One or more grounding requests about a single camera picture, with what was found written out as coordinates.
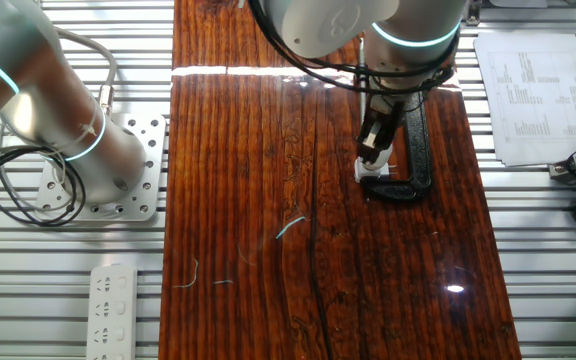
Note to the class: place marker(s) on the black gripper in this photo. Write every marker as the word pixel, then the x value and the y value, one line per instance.
pixel 390 111

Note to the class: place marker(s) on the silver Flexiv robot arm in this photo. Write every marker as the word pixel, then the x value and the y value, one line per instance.
pixel 418 20

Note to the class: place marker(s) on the white bulb socket adapter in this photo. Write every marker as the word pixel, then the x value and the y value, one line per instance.
pixel 365 176

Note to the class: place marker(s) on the brown wooden board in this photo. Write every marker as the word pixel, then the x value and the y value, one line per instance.
pixel 248 200

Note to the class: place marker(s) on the printed white paper sheets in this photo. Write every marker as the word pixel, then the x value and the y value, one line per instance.
pixel 543 115

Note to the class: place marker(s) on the white power strip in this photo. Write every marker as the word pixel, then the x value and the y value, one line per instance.
pixel 113 310

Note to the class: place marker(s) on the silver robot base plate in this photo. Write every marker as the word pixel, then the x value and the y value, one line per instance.
pixel 153 165

